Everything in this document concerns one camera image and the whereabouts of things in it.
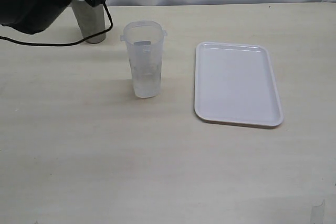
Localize stainless steel cup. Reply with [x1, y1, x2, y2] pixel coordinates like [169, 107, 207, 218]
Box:
[71, 0, 106, 38]

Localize clear plastic tall container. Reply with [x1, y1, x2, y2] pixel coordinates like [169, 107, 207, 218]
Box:
[120, 20, 167, 99]

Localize white rectangular tray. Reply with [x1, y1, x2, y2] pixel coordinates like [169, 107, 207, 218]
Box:
[194, 42, 284, 128]

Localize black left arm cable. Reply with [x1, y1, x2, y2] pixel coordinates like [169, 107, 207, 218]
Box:
[0, 0, 114, 47]

